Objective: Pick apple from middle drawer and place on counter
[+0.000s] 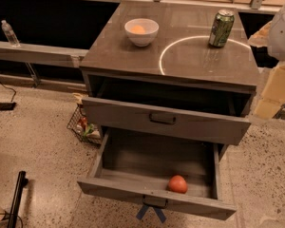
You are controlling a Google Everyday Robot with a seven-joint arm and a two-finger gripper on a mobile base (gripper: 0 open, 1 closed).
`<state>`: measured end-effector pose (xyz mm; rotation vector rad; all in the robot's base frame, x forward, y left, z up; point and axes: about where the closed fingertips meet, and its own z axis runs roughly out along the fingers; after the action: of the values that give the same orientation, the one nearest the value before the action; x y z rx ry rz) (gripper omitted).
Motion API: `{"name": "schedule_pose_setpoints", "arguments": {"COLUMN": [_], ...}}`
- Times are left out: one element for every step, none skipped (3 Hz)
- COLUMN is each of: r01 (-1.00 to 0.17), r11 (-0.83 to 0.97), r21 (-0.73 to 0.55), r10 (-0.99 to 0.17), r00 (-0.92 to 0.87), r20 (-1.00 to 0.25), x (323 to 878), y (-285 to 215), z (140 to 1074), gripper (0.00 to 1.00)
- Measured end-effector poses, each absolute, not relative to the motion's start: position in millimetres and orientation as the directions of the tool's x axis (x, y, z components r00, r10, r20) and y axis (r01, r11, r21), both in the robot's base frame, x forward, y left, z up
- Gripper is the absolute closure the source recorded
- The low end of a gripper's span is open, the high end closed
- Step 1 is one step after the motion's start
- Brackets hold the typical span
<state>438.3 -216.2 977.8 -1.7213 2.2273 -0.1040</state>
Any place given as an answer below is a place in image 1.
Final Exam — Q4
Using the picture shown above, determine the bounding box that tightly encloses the orange fruit in bowl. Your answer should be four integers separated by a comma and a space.
130, 25, 145, 34

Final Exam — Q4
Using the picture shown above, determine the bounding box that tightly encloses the grey drawer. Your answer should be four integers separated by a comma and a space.
78, 128, 236, 220
82, 97, 250, 145

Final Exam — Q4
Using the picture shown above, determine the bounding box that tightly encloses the black wire basket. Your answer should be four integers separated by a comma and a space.
66, 104, 102, 145

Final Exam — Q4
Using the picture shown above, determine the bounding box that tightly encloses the black power adapter with cable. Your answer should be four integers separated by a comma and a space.
0, 81, 16, 111

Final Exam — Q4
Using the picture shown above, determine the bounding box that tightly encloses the green soda can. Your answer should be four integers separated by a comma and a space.
209, 9, 235, 48

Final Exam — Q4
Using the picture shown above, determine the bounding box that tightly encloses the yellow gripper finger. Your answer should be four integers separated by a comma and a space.
248, 21, 272, 48
254, 62, 285, 120

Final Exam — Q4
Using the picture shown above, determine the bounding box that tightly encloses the grey wooden drawer cabinet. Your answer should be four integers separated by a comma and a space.
79, 1, 261, 150

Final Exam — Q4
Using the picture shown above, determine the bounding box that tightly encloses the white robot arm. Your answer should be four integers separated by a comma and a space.
248, 5, 285, 120

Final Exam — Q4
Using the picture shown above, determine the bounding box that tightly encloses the grey middle drawer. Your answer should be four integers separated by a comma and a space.
78, 128, 236, 220

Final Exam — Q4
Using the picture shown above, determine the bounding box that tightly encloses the white ceramic bowl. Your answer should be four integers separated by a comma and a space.
124, 18, 159, 47

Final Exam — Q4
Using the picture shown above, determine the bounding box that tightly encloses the black metal stand post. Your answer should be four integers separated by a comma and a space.
7, 171, 29, 228

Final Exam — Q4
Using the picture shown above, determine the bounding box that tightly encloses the red apple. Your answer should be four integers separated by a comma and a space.
168, 175, 188, 194

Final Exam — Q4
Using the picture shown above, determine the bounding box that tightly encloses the grey top drawer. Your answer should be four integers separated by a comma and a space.
82, 97, 250, 145

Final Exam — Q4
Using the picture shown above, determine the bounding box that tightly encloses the clear plastic water bottle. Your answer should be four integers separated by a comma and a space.
1, 20, 20, 48

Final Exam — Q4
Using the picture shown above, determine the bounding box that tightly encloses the grey metal rail shelf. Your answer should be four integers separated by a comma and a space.
0, 41, 88, 67

